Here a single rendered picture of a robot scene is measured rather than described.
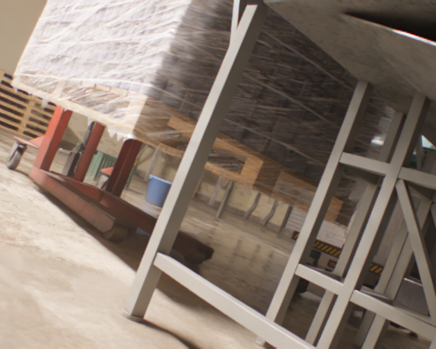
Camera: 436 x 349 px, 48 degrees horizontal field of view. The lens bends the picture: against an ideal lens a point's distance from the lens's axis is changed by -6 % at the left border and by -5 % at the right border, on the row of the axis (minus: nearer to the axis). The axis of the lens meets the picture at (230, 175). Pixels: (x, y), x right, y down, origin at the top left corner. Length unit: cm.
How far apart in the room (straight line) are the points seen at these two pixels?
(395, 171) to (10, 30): 970
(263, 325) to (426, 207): 75
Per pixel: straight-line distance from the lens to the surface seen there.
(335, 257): 265
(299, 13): 121
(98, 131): 311
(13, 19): 1061
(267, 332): 92
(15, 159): 323
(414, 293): 147
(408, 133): 135
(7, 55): 1057
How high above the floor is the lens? 36
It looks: 2 degrees up
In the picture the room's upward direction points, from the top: 22 degrees clockwise
